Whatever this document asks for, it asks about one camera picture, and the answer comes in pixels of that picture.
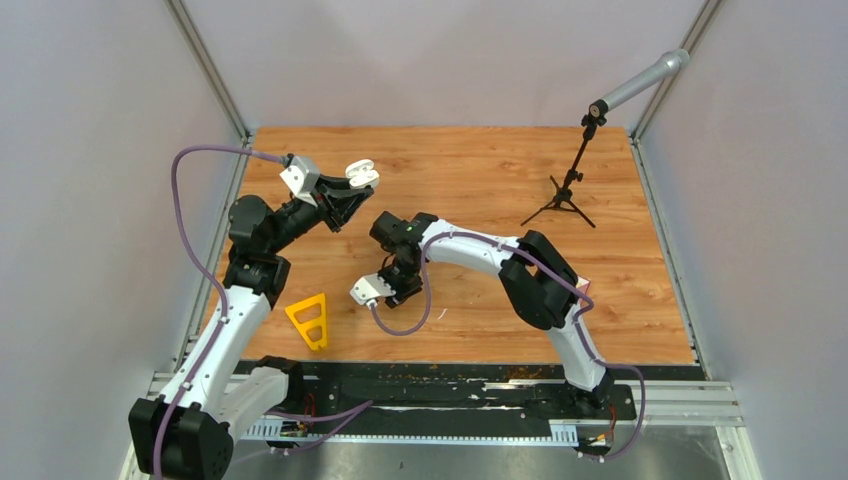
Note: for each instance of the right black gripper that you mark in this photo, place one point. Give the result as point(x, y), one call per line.
point(402, 293)

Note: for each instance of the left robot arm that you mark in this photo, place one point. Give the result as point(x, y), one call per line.
point(189, 430)

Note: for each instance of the white earbud charging case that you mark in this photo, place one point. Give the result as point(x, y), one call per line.
point(362, 172)

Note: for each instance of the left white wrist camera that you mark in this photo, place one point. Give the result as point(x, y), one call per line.
point(301, 175)

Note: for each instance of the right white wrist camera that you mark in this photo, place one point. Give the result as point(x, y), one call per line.
point(369, 289)

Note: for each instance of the grey metal cylinder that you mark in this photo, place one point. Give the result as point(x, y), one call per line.
point(668, 65)

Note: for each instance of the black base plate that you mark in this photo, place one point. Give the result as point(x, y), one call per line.
point(533, 388)

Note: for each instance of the red playing card box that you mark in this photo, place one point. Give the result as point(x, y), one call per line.
point(583, 285)

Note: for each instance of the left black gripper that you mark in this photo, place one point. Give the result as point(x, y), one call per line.
point(335, 198)

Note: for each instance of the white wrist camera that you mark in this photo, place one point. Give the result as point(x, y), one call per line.
point(301, 175)
point(369, 289)

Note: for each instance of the yellow triangular plastic piece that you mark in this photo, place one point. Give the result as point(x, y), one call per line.
point(310, 319)

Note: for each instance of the black tripod stand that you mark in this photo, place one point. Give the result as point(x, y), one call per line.
point(561, 200)

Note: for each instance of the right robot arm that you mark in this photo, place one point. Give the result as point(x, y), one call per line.
point(540, 285)

